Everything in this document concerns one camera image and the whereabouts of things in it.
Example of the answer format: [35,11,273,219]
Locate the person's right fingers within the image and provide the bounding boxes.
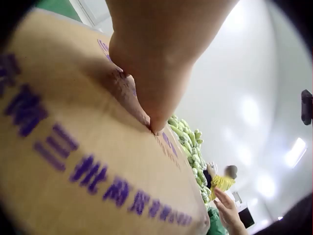
[213,188,235,216]

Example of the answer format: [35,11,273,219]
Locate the pile of green vegetables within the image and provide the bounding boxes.
[168,115,212,206]

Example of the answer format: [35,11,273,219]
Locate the cardboard box with purple print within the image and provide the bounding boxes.
[0,6,211,235]

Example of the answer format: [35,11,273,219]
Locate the person's left hand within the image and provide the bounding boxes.
[105,0,243,136]

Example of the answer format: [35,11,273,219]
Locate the green sack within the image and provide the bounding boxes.
[207,207,229,235]

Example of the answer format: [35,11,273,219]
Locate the black box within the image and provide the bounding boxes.
[238,208,255,227]

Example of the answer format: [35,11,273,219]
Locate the person's left fingers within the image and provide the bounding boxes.
[117,70,151,129]

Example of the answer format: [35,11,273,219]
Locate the person's right hand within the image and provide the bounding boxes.
[213,188,249,235]

